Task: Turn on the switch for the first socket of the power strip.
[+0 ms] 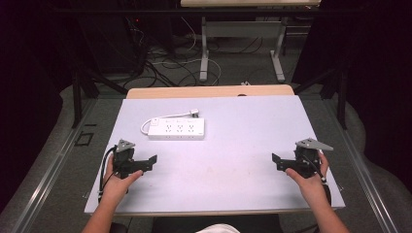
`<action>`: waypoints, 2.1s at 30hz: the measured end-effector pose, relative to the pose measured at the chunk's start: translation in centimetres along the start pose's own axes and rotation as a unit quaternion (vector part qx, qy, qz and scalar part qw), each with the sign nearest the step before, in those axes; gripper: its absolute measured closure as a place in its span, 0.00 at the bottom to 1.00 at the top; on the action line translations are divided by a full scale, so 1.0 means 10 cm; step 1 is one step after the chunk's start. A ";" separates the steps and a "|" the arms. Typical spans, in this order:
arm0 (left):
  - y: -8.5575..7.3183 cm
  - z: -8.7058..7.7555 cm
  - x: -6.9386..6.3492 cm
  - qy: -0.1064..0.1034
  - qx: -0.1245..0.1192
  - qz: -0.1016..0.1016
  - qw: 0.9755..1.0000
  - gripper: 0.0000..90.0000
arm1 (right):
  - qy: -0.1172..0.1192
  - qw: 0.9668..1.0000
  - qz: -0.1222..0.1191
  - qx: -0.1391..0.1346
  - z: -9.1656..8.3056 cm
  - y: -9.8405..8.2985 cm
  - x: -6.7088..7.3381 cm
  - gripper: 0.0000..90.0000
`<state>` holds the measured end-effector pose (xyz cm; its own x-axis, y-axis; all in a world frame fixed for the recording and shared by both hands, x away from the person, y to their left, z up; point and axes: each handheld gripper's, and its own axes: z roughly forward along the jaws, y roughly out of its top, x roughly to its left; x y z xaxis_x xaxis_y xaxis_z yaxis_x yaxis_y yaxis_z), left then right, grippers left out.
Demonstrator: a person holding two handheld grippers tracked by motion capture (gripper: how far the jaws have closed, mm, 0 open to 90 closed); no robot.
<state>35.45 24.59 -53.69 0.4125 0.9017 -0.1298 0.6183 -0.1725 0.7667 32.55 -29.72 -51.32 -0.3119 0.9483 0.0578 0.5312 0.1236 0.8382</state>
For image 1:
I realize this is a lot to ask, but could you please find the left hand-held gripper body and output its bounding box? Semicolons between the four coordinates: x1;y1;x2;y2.
111;139;146;180

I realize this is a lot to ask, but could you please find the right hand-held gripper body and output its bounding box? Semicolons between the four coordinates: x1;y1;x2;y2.
290;138;334;180

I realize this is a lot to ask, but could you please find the person's right hand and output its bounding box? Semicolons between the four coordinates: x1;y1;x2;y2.
285;151;330;199

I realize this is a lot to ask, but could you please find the person's left hand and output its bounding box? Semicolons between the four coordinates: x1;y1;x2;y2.
101;154;144;202

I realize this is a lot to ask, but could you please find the white power strip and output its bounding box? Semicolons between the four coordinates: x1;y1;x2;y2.
147;117;206;141

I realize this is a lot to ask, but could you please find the black metal stand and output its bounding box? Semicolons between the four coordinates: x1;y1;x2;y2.
292;66;350;131
70;63;129;129

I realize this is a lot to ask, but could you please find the light wooden table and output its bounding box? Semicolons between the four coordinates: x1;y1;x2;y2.
125;83;295;100

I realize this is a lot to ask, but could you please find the person's white shirt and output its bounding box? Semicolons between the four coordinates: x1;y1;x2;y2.
195;223;241;233

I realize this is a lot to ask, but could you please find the dark curtain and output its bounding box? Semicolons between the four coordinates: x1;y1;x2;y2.
0;0;79;212
291;0;412;192

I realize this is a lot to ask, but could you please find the white desk with metal legs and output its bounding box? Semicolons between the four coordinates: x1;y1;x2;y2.
180;0;323;83

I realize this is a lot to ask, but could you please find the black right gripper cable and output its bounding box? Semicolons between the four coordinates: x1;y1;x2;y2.
304;154;332;206

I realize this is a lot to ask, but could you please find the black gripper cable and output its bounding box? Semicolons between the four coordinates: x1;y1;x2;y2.
304;154;332;206
97;145;119;204

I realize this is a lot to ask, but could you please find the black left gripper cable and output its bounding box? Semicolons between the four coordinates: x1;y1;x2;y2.
97;145;119;204

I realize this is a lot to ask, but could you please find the white power strip cable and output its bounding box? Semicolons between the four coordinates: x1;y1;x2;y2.
140;111;192;135

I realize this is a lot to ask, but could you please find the black floor hatch frame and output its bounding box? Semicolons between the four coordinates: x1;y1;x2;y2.
74;131;95;148

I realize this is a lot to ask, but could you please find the aluminium floor rail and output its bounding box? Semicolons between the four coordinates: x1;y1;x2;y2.
320;96;402;233
11;98;98;233

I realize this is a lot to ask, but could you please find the bundle of floor cables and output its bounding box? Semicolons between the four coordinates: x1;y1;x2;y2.
124;16;264;88

